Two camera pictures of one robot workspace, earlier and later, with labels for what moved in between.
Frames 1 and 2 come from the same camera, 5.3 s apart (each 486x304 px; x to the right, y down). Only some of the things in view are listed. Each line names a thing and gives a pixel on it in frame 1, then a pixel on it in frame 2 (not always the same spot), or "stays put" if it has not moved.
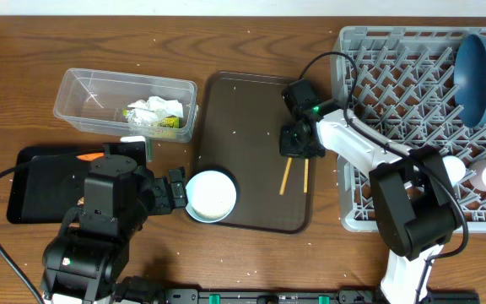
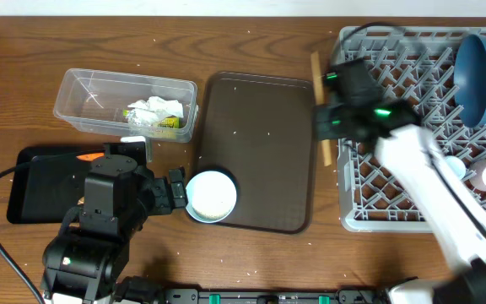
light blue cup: (455, 167) stays put
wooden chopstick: (284, 181) -> (319, 92)
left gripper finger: (178, 191) stays put
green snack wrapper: (171, 121) stays put
